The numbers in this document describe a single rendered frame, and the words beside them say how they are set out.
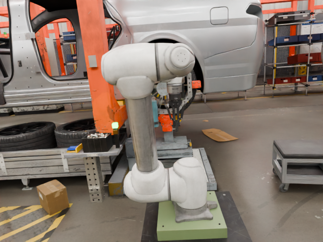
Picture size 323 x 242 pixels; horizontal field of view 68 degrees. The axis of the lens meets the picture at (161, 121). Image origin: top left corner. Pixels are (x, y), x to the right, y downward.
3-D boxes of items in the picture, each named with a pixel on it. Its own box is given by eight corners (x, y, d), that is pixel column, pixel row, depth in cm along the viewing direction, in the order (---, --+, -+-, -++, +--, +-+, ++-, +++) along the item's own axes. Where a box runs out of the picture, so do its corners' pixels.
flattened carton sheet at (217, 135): (218, 129, 371) (218, 127, 370) (238, 139, 320) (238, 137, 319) (200, 131, 363) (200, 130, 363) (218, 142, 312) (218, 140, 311)
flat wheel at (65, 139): (118, 132, 301) (116, 114, 295) (123, 150, 238) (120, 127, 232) (63, 140, 286) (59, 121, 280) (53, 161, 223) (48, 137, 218)
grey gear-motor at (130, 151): (150, 155, 267) (147, 126, 259) (146, 173, 227) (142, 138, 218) (134, 156, 268) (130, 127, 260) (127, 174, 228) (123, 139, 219)
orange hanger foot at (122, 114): (129, 116, 269) (125, 86, 260) (119, 129, 218) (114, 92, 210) (115, 117, 270) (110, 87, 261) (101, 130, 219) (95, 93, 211)
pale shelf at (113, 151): (122, 147, 200) (122, 144, 199) (118, 155, 184) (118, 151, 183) (72, 150, 203) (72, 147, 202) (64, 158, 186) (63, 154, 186)
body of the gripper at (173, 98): (167, 94, 138) (168, 109, 140) (182, 93, 138) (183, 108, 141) (167, 92, 145) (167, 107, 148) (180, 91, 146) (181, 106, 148)
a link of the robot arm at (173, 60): (191, 44, 91) (155, 47, 91) (198, 33, 73) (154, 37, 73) (193, 79, 93) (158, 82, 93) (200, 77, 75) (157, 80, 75)
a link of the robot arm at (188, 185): (210, 208, 112) (209, 165, 106) (171, 211, 112) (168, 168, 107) (204, 190, 127) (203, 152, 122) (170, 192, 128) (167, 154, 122)
